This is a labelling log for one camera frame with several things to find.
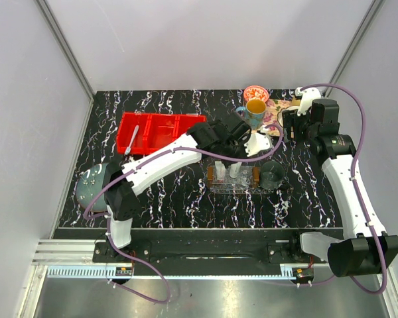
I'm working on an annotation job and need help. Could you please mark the white toothpaste tube dark cap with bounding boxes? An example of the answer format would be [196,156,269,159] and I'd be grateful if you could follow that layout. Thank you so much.
[229,162,241,179]

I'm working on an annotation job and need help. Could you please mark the white toothpaste tube red cap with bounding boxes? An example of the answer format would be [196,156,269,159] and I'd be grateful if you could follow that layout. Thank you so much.
[215,161,226,182]

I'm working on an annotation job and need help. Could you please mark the dark grey mug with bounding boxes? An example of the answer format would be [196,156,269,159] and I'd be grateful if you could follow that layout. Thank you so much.
[259,161,285,191]

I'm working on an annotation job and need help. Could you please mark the white toothbrush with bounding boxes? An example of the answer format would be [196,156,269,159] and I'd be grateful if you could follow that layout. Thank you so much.
[124,125,139,156]

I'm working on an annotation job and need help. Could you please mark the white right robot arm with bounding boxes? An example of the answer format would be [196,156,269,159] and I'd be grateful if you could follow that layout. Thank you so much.
[281,99,398,277]

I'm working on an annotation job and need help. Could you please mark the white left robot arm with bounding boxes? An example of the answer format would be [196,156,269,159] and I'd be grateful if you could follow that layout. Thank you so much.
[103,114,251,262]

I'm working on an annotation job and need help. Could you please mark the red bin with toothpaste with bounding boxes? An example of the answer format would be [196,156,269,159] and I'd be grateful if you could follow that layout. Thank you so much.
[143,113,179,154]

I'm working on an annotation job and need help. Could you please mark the floral placemat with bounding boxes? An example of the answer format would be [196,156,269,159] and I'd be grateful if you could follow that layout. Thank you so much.
[260,99,301,137]

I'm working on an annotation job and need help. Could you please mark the blue floral mug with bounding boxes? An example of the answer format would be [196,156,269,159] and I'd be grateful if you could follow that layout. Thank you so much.
[235,99,266,131]

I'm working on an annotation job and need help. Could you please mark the red bin with mug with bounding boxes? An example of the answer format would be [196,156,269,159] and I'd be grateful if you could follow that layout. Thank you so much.
[172,114,206,140]

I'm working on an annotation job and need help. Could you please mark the red patterned bowl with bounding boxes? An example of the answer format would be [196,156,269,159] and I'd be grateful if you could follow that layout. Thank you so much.
[243,85,269,103]

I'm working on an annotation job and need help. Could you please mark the blue-grey ceramic plate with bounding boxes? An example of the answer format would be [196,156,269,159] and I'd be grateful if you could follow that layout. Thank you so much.
[76,163,108,209]

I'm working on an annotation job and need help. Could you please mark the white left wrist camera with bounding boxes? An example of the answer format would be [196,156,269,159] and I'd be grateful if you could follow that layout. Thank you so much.
[244,132,273,157]

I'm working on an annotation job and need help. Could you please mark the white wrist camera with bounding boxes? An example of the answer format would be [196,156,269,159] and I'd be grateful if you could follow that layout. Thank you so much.
[295,87,322,116]
[244,132,273,157]

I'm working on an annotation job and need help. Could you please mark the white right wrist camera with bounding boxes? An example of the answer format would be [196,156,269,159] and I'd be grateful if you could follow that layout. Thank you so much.
[295,87,322,116]

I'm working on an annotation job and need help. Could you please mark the clear glass tray wooden handles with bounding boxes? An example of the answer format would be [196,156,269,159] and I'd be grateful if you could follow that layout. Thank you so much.
[206,166,275,195]

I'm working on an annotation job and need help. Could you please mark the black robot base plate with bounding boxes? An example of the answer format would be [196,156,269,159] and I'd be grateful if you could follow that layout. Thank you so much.
[92,240,328,266]

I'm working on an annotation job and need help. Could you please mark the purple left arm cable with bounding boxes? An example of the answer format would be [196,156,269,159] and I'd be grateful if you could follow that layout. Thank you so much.
[82,123,283,304]

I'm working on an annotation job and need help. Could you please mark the aluminium frame rail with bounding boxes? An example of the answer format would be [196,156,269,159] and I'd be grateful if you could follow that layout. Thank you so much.
[31,238,394,279]

